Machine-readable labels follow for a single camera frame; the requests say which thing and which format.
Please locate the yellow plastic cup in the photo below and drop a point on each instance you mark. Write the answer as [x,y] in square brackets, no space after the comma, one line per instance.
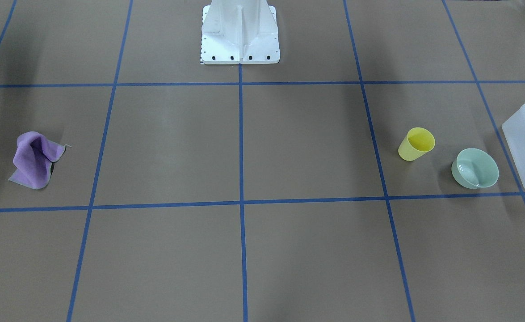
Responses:
[416,143]

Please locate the mint green bowl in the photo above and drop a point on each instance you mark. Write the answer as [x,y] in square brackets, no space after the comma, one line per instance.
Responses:
[473,168]

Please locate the purple crumpled cloth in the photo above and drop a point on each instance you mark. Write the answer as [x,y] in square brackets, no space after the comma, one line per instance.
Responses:
[34,159]

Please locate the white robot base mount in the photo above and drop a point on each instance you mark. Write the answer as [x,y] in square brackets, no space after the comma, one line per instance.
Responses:
[239,32]

